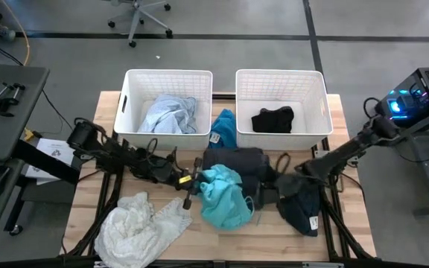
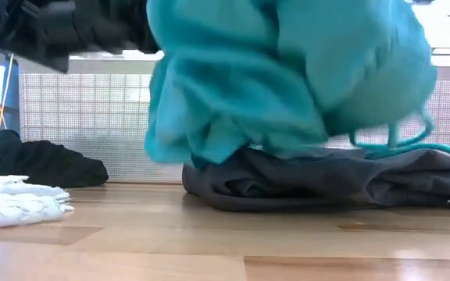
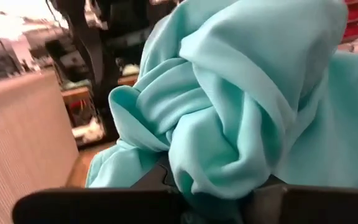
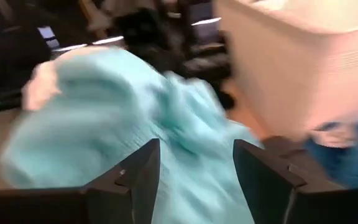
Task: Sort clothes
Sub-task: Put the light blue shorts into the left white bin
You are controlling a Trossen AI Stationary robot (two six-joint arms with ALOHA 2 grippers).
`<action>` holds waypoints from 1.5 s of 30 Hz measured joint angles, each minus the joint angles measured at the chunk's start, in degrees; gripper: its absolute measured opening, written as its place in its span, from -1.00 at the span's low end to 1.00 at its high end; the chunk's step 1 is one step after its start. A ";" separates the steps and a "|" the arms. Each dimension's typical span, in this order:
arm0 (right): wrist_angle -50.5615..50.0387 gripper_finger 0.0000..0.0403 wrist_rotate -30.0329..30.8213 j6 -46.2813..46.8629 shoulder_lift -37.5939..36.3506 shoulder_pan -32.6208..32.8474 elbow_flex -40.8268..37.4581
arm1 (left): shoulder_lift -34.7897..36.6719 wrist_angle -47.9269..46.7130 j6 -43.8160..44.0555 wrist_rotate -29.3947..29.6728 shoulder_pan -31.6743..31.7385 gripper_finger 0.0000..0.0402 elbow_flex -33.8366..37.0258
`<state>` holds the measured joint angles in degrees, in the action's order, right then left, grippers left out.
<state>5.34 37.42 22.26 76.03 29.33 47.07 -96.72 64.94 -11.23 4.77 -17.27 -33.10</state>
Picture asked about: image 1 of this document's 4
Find light blue patterned shirt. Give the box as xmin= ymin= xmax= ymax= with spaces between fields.
xmin=137 ymin=93 xmax=197 ymax=135

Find teal garment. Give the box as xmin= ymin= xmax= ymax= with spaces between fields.
xmin=195 ymin=163 xmax=255 ymax=231

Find white perforated plastic basket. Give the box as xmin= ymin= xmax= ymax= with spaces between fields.
xmin=235 ymin=68 xmax=334 ymax=151
xmin=113 ymin=68 xmax=214 ymax=151

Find black floor cable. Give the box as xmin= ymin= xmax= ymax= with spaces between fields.
xmin=41 ymin=89 xmax=74 ymax=131

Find blue garment with white tag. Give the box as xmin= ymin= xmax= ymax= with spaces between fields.
xmin=209 ymin=108 xmax=238 ymax=150

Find yellow cable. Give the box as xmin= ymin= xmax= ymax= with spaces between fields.
xmin=0 ymin=0 xmax=31 ymax=67

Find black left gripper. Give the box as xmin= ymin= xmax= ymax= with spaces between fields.
xmin=161 ymin=157 xmax=203 ymax=211

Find dark navy garment with tag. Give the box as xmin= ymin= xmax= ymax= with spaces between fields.
xmin=276 ymin=178 xmax=322 ymax=237

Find grey side desk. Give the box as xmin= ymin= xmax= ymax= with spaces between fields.
xmin=0 ymin=65 xmax=51 ymax=254

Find white lacy garment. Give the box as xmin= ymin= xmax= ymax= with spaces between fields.
xmin=94 ymin=191 xmax=193 ymax=268

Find dark computer stand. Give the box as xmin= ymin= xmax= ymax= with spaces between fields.
xmin=393 ymin=102 xmax=429 ymax=217

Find black garment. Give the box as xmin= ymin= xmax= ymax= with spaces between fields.
xmin=250 ymin=106 xmax=296 ymax=134

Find black clamp tool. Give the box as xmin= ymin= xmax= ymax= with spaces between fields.
xmin=0 ymin=82 xmax=27 ymax=118

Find dark grey garment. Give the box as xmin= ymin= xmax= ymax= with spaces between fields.
xmin=202 ymin=147 xmax=279 ymax=210

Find office chair base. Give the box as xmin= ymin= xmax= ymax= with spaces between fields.
xmin=107 ymin=0 xmax=174 ymax=48

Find white paper sheets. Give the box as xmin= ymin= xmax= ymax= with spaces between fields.
xmin=24 ymin=137 xmax=76 ymax=186

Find black cable loop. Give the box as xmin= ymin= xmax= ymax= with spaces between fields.
xmin=275 ymin=151 xmax=293 ymax=176

